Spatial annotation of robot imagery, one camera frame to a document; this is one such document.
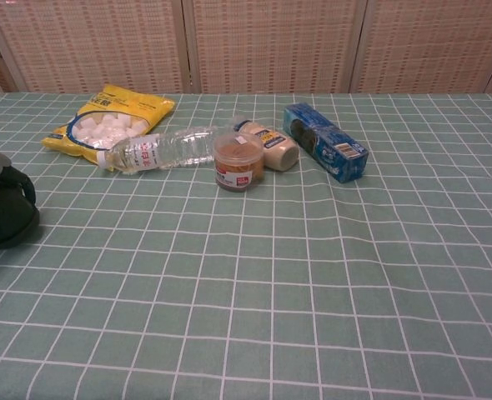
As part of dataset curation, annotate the dark green bowl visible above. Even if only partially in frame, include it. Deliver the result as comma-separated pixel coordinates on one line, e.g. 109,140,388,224
0,177,43,251

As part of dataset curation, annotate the yellow marshmallow bag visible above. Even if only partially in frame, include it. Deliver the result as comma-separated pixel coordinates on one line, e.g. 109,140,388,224
41,83,178,165

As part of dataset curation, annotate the clear plastic water bottle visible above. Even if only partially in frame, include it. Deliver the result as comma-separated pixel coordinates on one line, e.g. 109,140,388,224
96,125,220,176

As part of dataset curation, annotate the clear jar of toothpicks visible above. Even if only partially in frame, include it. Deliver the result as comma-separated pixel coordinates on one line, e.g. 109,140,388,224
212,132,268,195

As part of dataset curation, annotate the beige squeeze sauce bottle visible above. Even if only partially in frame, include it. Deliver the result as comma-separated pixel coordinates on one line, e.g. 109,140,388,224
232,116,301,173

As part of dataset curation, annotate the green checked tablecloth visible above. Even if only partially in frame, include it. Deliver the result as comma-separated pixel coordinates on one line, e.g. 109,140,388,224
0,92,492,400

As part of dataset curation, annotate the blue cookie box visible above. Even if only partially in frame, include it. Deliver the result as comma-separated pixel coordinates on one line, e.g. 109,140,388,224
282,102,370,185

